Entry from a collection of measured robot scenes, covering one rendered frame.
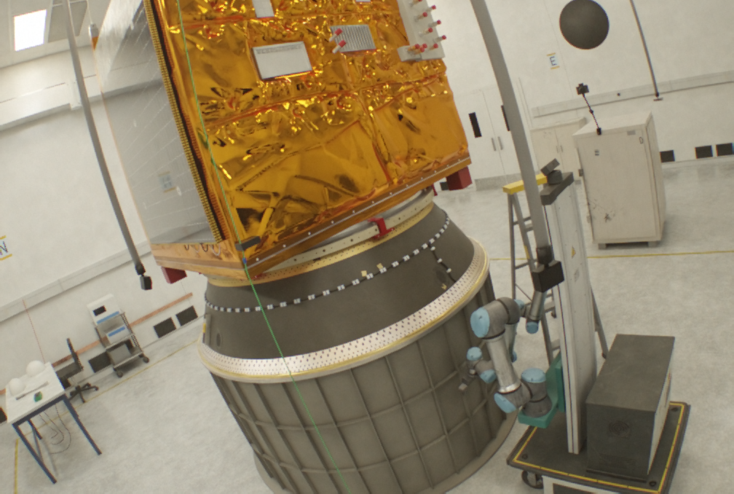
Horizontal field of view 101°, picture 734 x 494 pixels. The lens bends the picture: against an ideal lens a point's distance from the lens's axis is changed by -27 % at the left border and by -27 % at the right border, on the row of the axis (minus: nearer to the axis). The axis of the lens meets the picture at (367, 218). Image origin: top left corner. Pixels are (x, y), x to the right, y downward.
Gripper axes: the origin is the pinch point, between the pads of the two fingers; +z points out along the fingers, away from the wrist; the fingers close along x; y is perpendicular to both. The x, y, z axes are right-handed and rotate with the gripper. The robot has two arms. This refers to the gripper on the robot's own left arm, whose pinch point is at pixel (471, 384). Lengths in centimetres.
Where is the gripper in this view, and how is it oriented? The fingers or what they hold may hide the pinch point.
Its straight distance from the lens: 240.9
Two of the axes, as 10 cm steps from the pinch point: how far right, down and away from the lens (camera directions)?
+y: -6.9, -3.4, 6.4
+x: -7.2, 4.7, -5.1
